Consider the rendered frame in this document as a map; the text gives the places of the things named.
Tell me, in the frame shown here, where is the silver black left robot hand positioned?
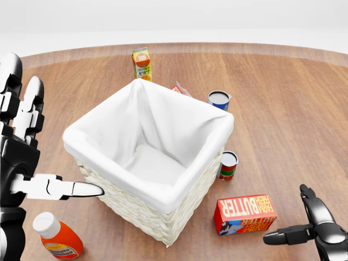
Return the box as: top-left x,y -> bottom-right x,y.
0,52 -> 105,209

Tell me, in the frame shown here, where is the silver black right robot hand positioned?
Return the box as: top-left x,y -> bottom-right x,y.
262,184 -> 348,261

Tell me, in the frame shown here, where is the red butter box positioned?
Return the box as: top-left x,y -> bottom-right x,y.
213,194 -> 278,237

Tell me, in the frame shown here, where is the white wicker basket with liner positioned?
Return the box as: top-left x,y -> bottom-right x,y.
62,78 -> 235,247

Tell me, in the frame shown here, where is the red ketchup bottle white cap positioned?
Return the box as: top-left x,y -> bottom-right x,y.
32,212 -> 84,260

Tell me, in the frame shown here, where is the red green labelled tin can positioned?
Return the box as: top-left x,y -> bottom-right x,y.
216,151 -> 240,182

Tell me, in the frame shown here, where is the orange juice carton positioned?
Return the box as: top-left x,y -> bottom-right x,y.
132,47 -> 153,82

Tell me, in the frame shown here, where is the blue labelled tin can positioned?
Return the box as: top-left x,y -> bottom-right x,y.
207,90 -> 233,112

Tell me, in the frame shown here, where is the red white carton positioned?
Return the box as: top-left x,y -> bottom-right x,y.
171,80 -> 192,98

